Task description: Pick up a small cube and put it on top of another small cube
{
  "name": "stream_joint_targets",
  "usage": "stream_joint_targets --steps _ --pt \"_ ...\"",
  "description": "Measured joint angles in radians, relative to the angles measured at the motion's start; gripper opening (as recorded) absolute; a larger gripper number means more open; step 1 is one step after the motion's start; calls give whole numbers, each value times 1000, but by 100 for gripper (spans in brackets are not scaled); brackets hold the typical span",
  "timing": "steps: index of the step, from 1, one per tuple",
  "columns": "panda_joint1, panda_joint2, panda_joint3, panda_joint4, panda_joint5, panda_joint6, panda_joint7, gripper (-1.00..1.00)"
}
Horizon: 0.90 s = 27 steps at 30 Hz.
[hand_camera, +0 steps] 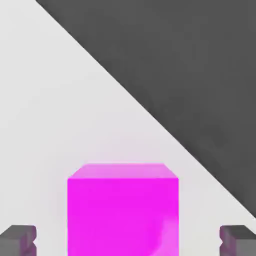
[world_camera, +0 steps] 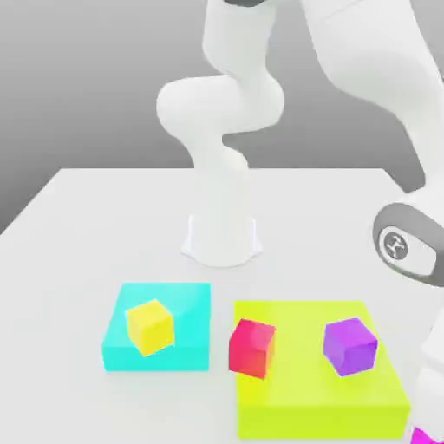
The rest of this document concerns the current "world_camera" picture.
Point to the large cyan box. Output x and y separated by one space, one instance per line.
194 347

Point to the large lime box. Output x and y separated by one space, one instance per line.
305 399

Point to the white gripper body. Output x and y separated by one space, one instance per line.
432 399

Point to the small magenta cube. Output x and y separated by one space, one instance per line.
421 437

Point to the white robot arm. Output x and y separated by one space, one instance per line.
239 104

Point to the small yellow cube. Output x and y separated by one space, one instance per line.
149 327

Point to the small red cube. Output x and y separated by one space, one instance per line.
249 350

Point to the small purple cube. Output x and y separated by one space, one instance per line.
348 347

